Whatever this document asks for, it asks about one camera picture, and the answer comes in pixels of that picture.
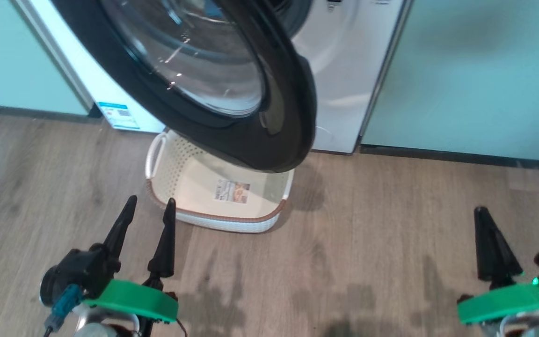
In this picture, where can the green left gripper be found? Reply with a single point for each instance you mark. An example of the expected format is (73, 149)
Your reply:
(134, 302)

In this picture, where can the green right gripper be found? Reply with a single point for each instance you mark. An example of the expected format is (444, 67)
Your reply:
(508, 302)

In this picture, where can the black round washing machine door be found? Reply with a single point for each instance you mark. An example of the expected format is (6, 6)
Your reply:
(251, 135)

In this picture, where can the cream perforated laundry basket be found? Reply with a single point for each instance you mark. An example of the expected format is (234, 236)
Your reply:
(190, 187)

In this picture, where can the printed basket sticker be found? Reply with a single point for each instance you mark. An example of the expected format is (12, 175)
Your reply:
(231, 192)

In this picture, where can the white front-load washing machine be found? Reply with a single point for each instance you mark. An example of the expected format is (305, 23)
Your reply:
(349, 70)

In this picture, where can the blue white energy label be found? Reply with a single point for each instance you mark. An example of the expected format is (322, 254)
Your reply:
(119, 115)

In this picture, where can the pale teal cabinet with baseboard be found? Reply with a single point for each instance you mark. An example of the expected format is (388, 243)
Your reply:
(466, 75)
(17, 56)

